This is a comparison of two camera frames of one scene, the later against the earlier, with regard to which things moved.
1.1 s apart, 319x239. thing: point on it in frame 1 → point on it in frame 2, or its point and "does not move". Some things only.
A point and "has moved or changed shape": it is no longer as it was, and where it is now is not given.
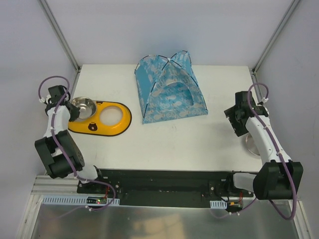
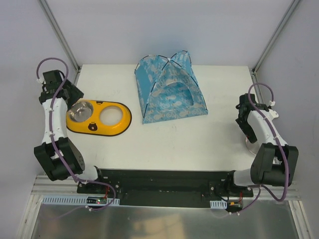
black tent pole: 160,73 does not move
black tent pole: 164,69 does not move
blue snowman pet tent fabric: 167,88 does not move
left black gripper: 74,112 → 73,91
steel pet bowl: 251,145 does not move
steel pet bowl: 87,106 has moved or changed shape
